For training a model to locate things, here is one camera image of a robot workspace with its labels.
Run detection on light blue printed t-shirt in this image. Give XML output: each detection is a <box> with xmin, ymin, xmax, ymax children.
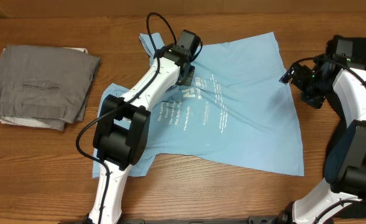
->
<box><xmin>91</xmin><ymin>31</ymin><xmax>305</xmax><ymax>179</ymax></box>

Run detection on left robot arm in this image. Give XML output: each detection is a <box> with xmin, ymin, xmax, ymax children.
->
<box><xmin>84</xmin><ymin>30</ymin><xmax>203</xmax><ymax>223</ymax></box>

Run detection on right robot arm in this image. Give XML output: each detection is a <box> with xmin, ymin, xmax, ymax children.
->
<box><xmin>273</xmin><ymin>35</ymin><xmax>366</xmax><ymax>224</ymax></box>

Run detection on black polo shirt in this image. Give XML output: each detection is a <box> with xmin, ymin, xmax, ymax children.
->
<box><xmin>324</xmin><ymin>37</ymin><xmax>366</xmax><ymax>219</ymax></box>

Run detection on folded grey trousers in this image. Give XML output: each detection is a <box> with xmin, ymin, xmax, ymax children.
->
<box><xmin>0</xmin><ymin>45</ymin><xmax>101</xmax><ymax>131</ymax></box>

